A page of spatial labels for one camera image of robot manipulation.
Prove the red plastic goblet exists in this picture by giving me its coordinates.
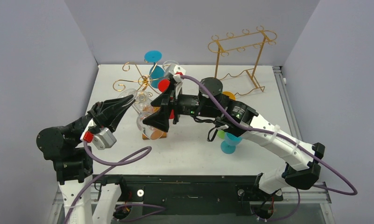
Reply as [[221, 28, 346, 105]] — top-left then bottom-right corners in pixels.
[[158, 79, 174, 119]]

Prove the patterned clear glass goblet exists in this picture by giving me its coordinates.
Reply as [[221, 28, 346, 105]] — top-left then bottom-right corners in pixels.
[[133, 91, 154, 114]]

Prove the blue plastic goblet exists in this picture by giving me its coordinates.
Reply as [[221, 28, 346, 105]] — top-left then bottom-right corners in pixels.
[[144, 50, 164, 89], [220, 133, 243, 154]]

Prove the gold spiral rack wooden base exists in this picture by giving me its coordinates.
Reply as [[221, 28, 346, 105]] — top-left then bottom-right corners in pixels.
[[112, 62, 169, 140]]

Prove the small clear wine glass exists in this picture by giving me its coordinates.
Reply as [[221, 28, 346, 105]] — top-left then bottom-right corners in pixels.
[[118, 89, 167, 140]]

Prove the clear champagne flute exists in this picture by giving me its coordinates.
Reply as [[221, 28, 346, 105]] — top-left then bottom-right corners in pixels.
[[162, 60, 179, 78]]

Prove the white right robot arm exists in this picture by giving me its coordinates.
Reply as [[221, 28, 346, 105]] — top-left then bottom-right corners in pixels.
[[142, 76, 325, 199]]

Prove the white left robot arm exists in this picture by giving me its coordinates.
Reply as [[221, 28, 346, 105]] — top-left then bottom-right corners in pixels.
[[36, 95, 134, 224]]

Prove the green plastic goblet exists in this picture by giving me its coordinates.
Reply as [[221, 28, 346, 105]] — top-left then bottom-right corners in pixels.
[[217, 130, 226, 140]]

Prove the orange plastic goblet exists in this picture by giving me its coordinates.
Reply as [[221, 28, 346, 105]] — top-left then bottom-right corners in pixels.
[[222, 91, 236, 100]]

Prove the blue plastic goblet front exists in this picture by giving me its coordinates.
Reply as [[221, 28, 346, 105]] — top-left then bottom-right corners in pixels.
[[220, 133, 243, 154]]

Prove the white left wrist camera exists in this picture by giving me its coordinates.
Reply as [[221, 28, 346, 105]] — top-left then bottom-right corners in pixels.
[[80, 126, 117, 150]]

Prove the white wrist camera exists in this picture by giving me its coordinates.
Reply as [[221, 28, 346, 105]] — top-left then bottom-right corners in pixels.
[[80, 126, 117, 150], [165, 63, 186, 99]]

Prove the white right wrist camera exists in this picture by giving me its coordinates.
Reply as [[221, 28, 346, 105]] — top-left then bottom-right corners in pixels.
[[165, 63, 186, 99]]

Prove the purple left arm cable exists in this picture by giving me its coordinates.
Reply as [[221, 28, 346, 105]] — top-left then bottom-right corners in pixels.
[[63, 142, 166, 224]]

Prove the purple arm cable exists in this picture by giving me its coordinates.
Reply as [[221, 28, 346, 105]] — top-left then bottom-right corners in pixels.
[[180, 75, 359, 223], [63, 142, 166, 224]]

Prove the gold rectangular wire glass rack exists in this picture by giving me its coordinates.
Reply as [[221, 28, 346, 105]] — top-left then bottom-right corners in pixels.
[[207, 25, 278, 98]]

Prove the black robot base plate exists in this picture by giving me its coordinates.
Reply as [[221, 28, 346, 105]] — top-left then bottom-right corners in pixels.
[[95, 175, 283, 221]]

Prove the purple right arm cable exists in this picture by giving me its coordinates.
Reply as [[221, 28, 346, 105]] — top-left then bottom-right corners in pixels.
[[180, 75, 359, 223]]

